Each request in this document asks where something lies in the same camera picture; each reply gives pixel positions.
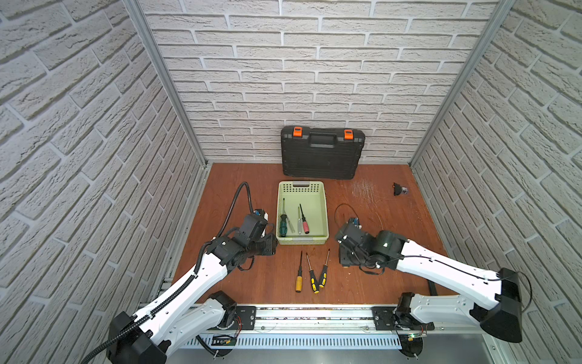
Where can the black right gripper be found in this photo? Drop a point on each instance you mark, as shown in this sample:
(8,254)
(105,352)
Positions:
(343,258)

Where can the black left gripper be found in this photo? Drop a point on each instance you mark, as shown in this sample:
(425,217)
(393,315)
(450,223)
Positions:
(266,244)

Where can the green black handle screwdriver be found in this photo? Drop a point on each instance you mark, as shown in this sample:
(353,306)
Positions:
(283,228)

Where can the yellow black screwdriver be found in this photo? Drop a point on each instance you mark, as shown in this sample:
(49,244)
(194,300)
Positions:
(323,276)
(313,279)

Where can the pink handle screwdriver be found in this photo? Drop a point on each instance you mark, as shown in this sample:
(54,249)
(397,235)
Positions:
(304,225)

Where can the orange handle screwdriver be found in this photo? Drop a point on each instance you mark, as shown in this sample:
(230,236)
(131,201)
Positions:
(299,277)

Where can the small clear handle screwdriver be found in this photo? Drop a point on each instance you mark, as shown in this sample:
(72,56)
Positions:
(290,225)

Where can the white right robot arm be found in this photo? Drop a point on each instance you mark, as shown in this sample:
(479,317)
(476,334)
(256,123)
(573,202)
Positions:
(490,300)

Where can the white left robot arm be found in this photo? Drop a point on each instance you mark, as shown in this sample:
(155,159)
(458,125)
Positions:
(161,327)

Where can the green perforated plastic bin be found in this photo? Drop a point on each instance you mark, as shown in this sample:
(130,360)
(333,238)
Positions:
(311,195)

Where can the small black round object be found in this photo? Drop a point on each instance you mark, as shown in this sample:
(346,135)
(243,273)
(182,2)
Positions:
(399,190)

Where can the red pipe wrench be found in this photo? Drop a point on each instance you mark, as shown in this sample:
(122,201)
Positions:
(432,288)

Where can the black plastic tool case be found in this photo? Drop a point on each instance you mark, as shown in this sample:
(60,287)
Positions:
(331,153)

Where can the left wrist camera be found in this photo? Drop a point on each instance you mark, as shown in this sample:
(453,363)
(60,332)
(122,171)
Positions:
(253,227)

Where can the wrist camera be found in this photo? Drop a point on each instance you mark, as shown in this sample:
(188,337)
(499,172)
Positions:
(253,227)
(351,235)

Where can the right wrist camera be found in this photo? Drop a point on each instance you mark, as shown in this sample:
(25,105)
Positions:
(351,235)

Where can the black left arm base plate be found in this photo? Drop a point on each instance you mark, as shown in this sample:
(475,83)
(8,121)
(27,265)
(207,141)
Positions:
(239,318)

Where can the aluminium front rail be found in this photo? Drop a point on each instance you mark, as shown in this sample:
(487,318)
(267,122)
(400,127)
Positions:
(305,327)

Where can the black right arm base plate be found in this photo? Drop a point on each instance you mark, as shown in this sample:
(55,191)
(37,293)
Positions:
(391,318)

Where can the aluminium corner frame post left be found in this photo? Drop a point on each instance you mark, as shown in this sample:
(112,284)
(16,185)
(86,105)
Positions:
(149,42)

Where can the aluminium corner frame post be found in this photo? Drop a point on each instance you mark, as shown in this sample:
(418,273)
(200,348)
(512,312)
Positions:
(149,42)
(500,13)

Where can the aluminium corner frame post right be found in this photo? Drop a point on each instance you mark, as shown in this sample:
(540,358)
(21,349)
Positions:
(500,13)

